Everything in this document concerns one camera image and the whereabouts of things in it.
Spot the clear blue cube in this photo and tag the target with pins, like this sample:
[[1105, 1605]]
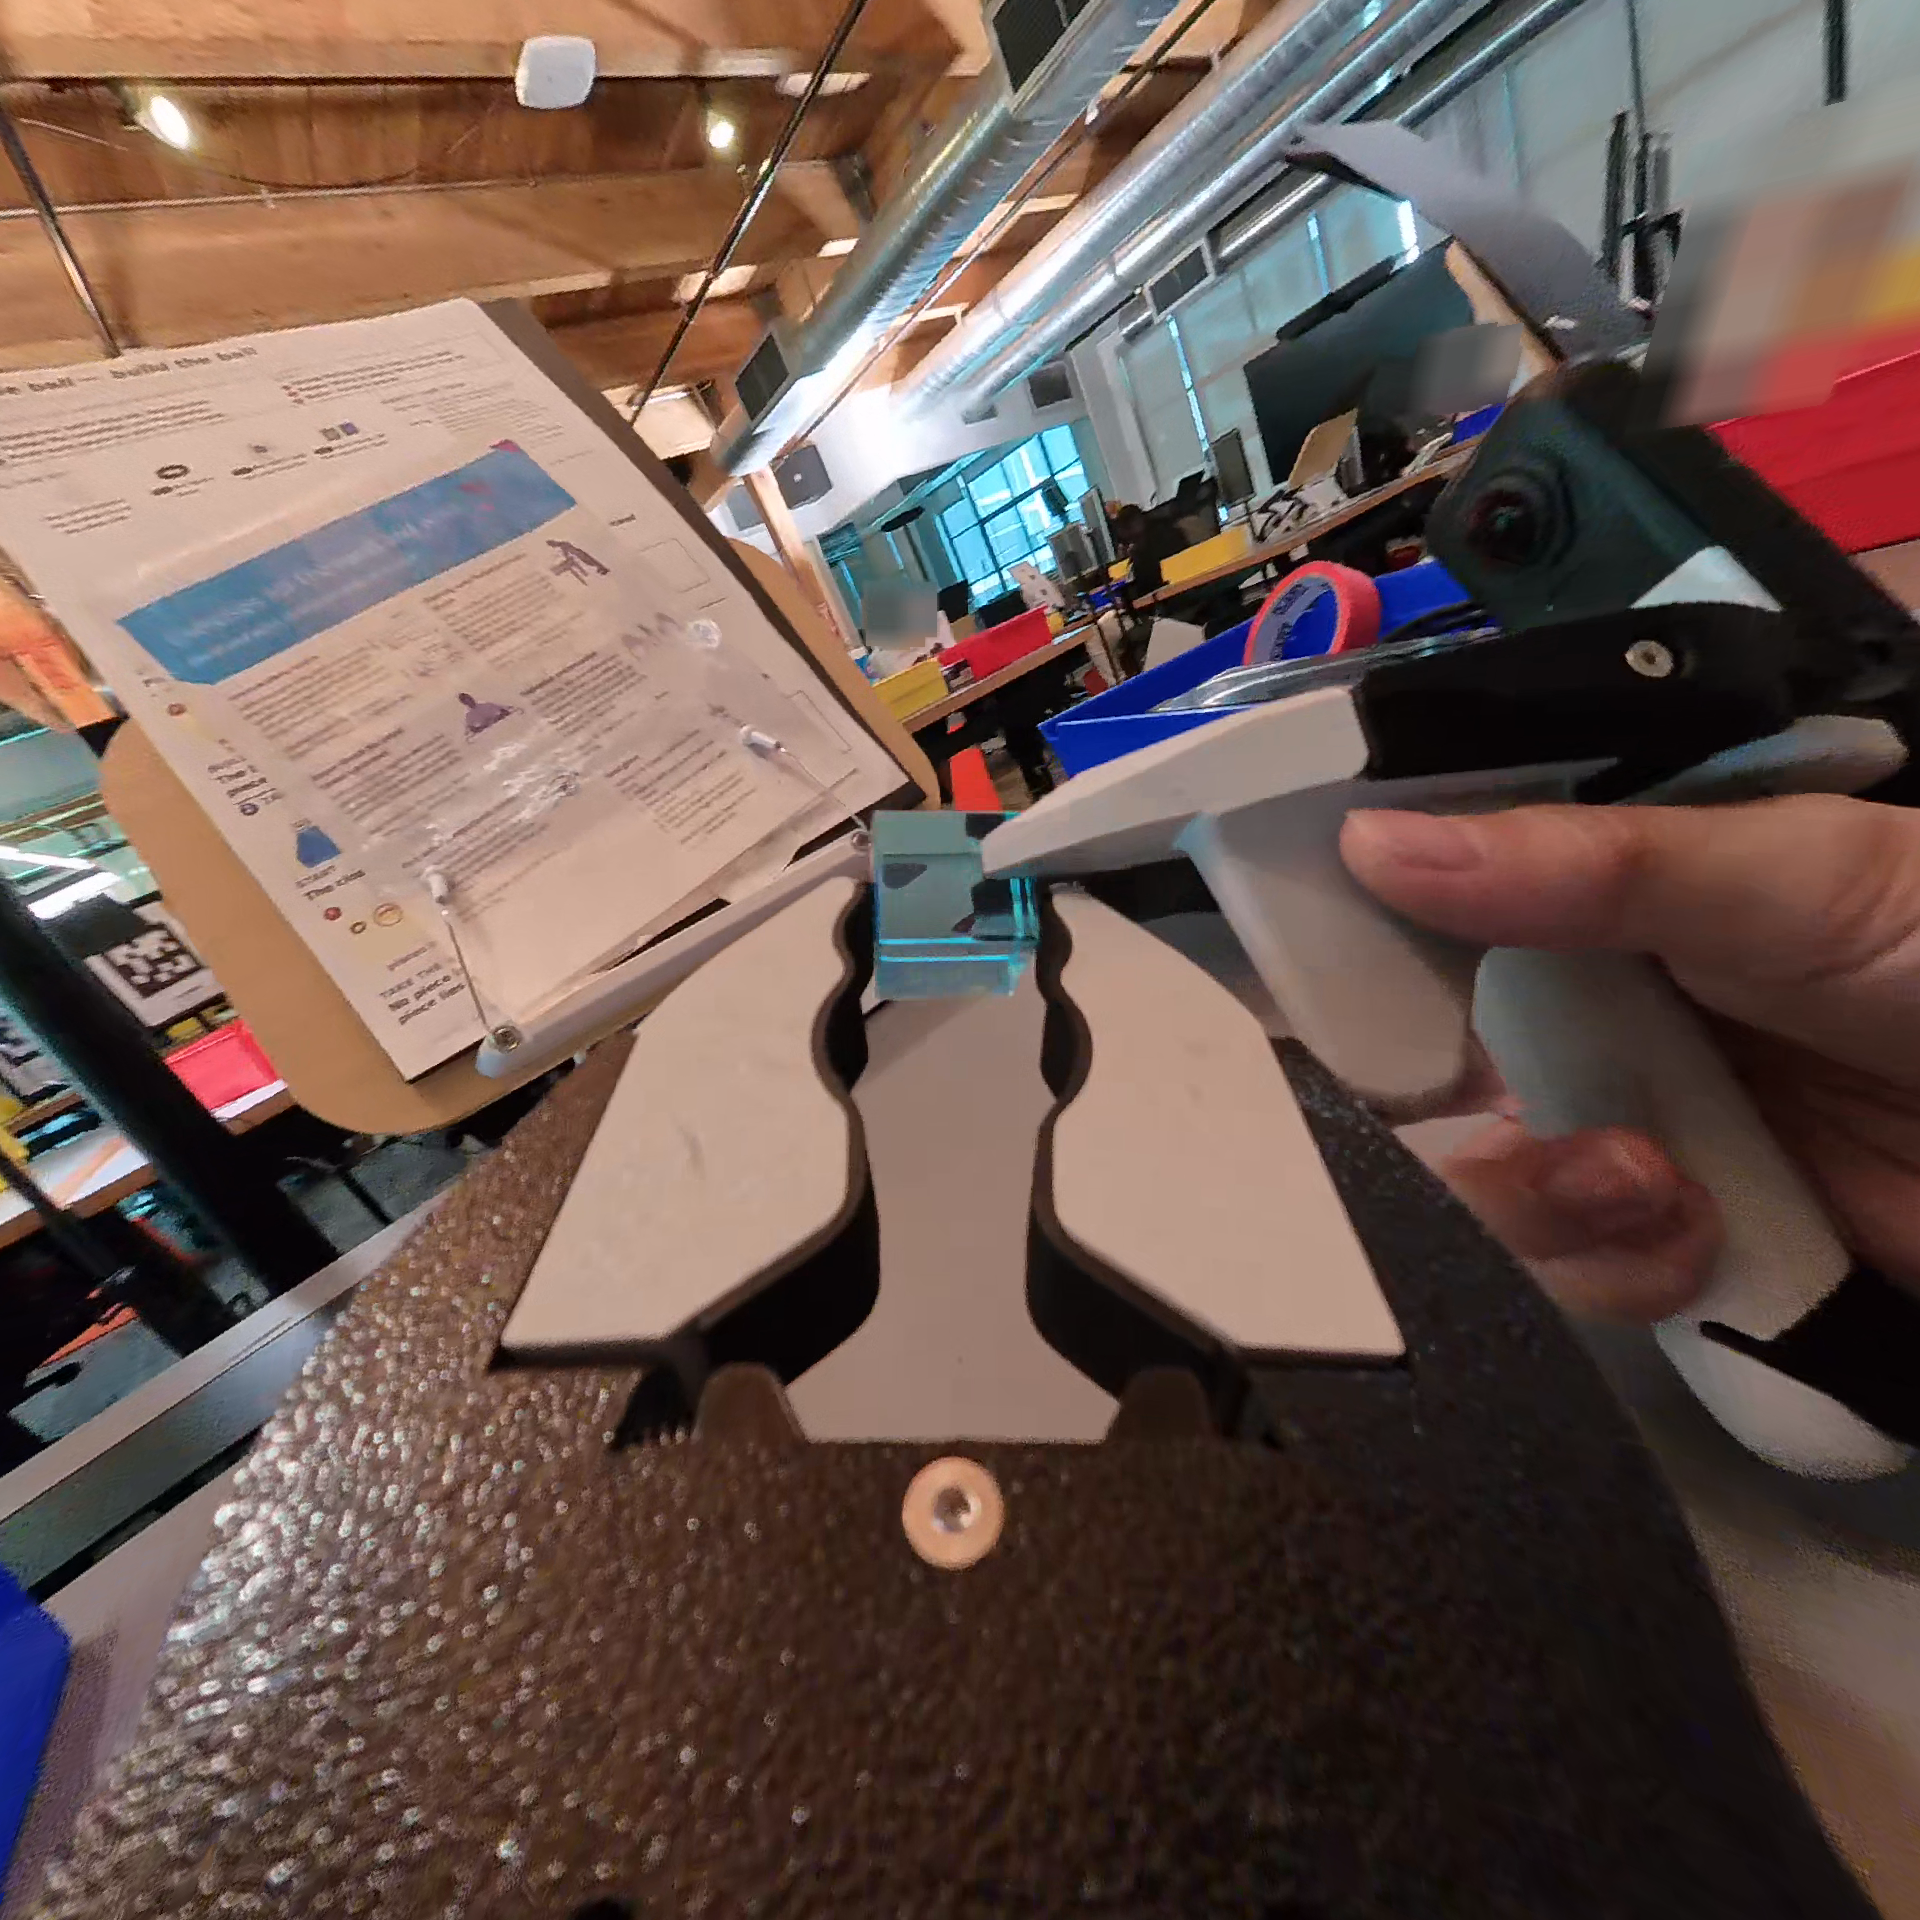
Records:
[[956, 915]]

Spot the red plastic bin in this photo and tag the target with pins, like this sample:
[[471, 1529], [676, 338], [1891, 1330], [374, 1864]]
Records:
[[1832, 451]]

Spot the white printed form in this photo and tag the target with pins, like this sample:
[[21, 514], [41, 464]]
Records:
[[181, 451]]

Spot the blue plastic bin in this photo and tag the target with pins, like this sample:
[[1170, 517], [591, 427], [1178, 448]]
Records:
[[1141, 728]]

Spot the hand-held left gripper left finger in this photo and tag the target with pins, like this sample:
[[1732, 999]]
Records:
[[691, 1172]]

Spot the printed instruction sheet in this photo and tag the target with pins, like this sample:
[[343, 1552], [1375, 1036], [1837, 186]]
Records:
[[451, 691]]

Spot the red tape roll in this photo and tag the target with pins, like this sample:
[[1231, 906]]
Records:
[[1313, 610]]

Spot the grey desk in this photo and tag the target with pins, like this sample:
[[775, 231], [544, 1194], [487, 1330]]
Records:
[[1801, 1709]]

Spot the person's right hand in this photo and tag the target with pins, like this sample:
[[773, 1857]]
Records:
[[1740, 961]]

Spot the yellow storage bin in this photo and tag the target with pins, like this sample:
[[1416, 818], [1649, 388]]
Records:
[[912, 695]]

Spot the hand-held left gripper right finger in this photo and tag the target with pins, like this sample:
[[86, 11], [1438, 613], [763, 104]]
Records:
[[1216, 1186]]

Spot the blue container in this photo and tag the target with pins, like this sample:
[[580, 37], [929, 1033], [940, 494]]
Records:
[[27, 1682]]

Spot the red storage bin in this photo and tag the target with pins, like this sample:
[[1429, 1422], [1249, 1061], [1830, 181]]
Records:
[[998, 641]]

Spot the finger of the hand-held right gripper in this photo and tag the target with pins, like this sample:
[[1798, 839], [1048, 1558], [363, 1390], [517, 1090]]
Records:
[[1202, 774]]

